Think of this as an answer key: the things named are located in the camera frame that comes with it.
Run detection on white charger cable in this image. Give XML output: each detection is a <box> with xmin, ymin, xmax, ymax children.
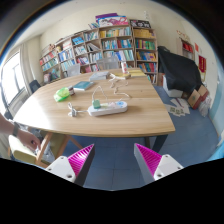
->
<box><xmin>91</xmin><ymin>73</ymin><xmax>132</xmax><ymax>102</ymax></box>

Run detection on black cloth covered object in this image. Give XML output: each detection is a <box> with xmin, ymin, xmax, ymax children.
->
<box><xmin>158</xmin><ymin>46</ymin><xmax>202</xmax><ymax>93</ymax></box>

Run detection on teal book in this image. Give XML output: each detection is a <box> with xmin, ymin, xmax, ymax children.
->
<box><xmin>73</xmin><ymin>81</ymin><xmax>93</xmax><ymax>91</ymax></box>

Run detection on person's forearm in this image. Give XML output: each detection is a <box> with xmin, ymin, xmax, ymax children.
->
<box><xmin>0</xmin><ymin>113</ymin><xmax>14</xmax><ymax>135</ymax></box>

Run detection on cardboard box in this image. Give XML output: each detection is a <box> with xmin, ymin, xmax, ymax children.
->
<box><xmin>188</xmin><ymin>85</ymin><xmax>209</xmax><ymax>109</ymax></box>

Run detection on green charger plug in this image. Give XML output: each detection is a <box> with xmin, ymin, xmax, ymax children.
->
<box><xmin>92</xmin><ymin>100</ymin><xmax>101</xmax><ymax>109</ymax></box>

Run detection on papers on floor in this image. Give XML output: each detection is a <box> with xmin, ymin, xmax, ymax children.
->
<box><xmin>165</xmin><ymin>98</ymin><xmax>190</xmax><ymax>117</ymax></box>

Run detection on window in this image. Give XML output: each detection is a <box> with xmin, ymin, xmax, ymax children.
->
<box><xmin>1</xmin><ymin>52</ymin><xmax>28</xmax><ymax>115</ymax></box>

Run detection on small wall shelf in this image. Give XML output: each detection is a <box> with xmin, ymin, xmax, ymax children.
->
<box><xmin>181</xmin><ymin>39</ymin><xmax>194</xmax><ymax>60</ymax></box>

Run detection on white power strip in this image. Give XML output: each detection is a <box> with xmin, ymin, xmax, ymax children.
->
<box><xmin>88</xmin><ymin>101</ymin><xmax>128</xmax><ymax>116</ymax></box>

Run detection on yellow book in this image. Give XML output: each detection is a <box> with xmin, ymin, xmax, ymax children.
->
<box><xmin>128</xmin><ymin>68</ymin><xmax>146</xmax><ymax>78</ymax></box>

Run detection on white box on floor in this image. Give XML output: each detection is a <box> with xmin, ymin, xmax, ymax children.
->
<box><xmin>162</xmin><ymin>75</ymin><xmax>184</xmax><ymax>99</ymax></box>

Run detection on person's hand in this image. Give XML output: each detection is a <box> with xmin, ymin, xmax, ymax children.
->
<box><xmin>17</xmin><ymin>130</ymin><xmax>40</xmax><ymax>151</ymax></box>

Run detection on green plastic bag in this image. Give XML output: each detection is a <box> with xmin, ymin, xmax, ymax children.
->
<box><xmin>54</xmin><ymin>87</ymin><xmax>70</xmax><ymax>102</ymax></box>

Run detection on grey book stack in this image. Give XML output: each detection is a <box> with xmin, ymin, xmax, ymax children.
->
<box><xmin>89</xmin><ymin>71</ymin><xmax>109</xmax><ymax>81</ymax></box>

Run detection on yellow green chair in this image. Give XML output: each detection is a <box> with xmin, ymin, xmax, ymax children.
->
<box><xmin>8</xmin><ymin>133</ymin><xmax>65</xmax><ymax>164</ymax></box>

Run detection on gripper left finger with white magenta pad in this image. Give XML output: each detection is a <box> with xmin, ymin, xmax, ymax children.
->
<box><xmin>46</xmin><ymin>144</ymin><xmax>95</xmax><ymax>186</ymax></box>

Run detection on gripper right finger with white magenta pad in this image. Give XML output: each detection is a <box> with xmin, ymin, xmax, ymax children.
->
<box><xmin>134</xmin><ymin>143</ymin><xmax>183</xmax><ymax>184</ymax></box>

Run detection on large wooden bookshelf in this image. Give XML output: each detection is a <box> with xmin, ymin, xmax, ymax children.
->
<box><xmin>39</xmin><ymin>24</ymin><xmax>158</xmax><ymax>84</ymax></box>

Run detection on black wristwatch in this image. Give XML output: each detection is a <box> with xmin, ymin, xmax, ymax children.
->
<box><xmin>12</xmin><ymin>122</ymin><xmax>20</xmax><ymax>137</ymax></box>

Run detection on red wall hanging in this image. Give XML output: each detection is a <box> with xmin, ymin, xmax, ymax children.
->
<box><xmin>198</xmin><ymin>55</ymin><xmax>206</xmax><ymax>73</ymax></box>

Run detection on small white pink box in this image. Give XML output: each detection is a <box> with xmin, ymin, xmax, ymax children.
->
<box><xmin>121</xmin><ymin>61</ymin><xmax>128</xmax><ymax>74</ymax></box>

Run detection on grey chair back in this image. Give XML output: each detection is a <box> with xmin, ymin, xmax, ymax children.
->
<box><xmin>97</xmin><ymin>56</ymin><xmax>119</xmax><ymax>70</ymax></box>

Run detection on wooden table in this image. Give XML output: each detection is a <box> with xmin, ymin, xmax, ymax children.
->
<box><xmin>14</xmin><ymin>73</ymin><xmax>175</xmax><ymax>156</ymax></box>

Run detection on white power strip cord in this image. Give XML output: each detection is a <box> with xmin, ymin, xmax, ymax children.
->
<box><xmin>67</xmin><ymin>102</ymin><xmax>90</xmax><ymax>118</ymax></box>

